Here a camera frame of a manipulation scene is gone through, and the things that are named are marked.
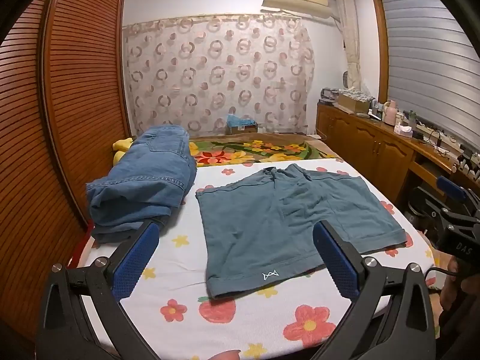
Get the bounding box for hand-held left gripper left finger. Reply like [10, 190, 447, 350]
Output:
[35, 220, 162, 360]

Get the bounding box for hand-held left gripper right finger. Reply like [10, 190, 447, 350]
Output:
[312, 220, 437, 360]

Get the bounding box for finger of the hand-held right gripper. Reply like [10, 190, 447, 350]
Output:
[436, 175, 480, 220]

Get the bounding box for teal shorts pants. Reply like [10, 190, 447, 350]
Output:
[196, 164, 408, 301]

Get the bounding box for person's right hand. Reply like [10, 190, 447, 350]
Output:
[439, 257, 464, 310]

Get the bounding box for white power strip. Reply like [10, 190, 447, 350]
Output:
[415, 120, 459, 147]

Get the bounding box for blue denim jeans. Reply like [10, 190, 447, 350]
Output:
[85, 125, 198, 244]

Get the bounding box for pink thermos jug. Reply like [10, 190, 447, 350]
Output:
[383, 100, 398, 124]

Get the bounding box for wooden sideboard cabinet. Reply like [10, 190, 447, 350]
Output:
[316, 103, 480, 211]

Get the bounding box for flower and strawberry bed sheet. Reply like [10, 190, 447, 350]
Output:
[69, 157, 436, 360]

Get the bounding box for yellow plush toy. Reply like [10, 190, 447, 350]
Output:
[112, 139, 135, 166]

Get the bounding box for grey window blind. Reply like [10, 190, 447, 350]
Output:
[380, 0, 480, 148]

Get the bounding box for open cardboard box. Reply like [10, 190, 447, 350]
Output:
[337, 91, 373, 114]

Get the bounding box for floral blanket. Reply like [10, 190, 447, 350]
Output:
[187, 137, 340, 167]

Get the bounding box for clear plastic container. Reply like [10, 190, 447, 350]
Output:
[320, 87, 340, 106]

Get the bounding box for wooden louvred wardrobe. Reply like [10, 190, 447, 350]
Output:
[0, 0, 133, 346]

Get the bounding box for small cardboard box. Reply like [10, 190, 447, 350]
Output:
[226, 122, 259, 136]

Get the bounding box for small blue toy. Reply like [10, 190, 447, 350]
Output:
[226, 112, 257, 126]

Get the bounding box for cream lace curtain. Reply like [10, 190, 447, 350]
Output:
[334, 0, 364, 88]

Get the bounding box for circle patterned curtain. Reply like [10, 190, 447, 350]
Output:
[122, 13, 316, 137]

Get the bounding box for black cable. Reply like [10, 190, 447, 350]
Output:
[424, 265, 451, 290]

